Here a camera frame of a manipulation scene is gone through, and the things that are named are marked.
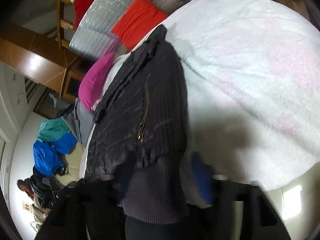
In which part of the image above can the wooden headboard rail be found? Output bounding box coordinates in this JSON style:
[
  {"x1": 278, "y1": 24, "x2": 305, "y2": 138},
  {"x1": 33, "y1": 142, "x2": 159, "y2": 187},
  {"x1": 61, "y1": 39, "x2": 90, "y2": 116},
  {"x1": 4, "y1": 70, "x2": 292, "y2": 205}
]
[{"x1": 56, "y1": 0, "x2": 75, "y2": 50}]

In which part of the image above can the silver foil insulation mat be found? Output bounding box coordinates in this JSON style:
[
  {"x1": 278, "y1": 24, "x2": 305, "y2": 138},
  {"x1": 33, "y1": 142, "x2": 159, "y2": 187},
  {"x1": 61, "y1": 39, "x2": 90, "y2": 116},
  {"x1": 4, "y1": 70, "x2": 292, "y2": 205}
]
[{"x1": 69, "y1": 0, "x2": 183, "y2": 61}]

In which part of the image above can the grey coat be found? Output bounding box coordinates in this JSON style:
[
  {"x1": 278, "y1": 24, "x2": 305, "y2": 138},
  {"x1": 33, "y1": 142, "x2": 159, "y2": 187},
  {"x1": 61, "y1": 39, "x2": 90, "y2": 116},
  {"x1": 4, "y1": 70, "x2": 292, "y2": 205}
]
[{"x1": 61, "y1": 98, "x2": 94, "y2": 147}]

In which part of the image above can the blue garment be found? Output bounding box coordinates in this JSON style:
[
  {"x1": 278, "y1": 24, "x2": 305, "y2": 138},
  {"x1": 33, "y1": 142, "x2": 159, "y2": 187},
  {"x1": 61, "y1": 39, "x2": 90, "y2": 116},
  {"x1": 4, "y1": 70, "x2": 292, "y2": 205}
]
[{"x1": 33, "y1": 133, "x2": 78, "y2": 177}]

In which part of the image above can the pink pillow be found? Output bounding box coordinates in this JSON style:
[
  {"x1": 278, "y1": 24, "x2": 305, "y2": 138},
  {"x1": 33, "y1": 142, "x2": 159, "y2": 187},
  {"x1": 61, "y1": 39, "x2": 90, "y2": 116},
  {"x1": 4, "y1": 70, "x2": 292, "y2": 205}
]
[{"x1": 78, "y1": 53, "x2": 115, "y2": 111}]

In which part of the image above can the teal garment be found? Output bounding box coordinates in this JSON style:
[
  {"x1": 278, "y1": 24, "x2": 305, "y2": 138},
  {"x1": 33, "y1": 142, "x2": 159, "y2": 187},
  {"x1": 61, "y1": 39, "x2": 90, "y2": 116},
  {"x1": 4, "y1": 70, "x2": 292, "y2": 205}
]
[{"x1": 37, "y1": 118, "x2": 71, "y2": 142}]

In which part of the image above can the white fluffy blanket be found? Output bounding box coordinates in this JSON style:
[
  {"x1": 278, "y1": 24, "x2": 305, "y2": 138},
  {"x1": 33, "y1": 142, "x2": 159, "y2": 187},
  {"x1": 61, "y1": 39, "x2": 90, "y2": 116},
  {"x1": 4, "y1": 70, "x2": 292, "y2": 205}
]
[{"x1": 163, "y1": 0, "x2": 319, "y2": 191}]

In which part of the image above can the brown wooden cabinet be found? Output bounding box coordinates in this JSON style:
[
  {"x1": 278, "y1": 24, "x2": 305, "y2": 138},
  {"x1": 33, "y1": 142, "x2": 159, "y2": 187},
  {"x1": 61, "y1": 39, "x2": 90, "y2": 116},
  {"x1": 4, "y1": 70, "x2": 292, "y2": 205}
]
[{"x1": 1, "y1": 23, "x2": 93, "y2": 101}]

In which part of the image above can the black quilted jacket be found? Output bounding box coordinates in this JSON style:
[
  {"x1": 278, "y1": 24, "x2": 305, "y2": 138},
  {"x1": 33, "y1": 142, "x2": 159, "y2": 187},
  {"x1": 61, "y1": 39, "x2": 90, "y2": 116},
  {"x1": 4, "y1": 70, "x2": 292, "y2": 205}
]
[{"x1": 85, "y1": 25, "x2": 188, "y2": 224}]

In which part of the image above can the red-orange pillow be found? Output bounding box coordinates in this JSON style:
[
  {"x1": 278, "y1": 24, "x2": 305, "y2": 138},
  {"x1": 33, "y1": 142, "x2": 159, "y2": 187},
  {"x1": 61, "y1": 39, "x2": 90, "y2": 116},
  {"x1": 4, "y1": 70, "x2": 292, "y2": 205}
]
[{"x1": 111, "y1": 0, "x2": 168, "y2": 51}]

